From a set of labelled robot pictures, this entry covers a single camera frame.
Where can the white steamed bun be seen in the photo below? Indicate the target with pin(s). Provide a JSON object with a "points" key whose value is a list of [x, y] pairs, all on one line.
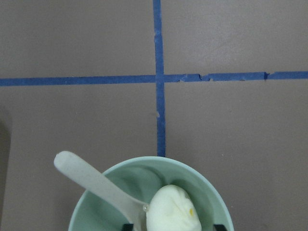
{"points": [[172, 210]]}

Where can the cream plastic spoon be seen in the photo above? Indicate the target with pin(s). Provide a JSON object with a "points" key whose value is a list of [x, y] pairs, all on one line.
{"points": [[85, 175]]}

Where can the mint green bowl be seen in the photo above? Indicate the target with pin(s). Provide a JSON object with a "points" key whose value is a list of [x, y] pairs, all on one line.
{"points": [[165, 181]]}

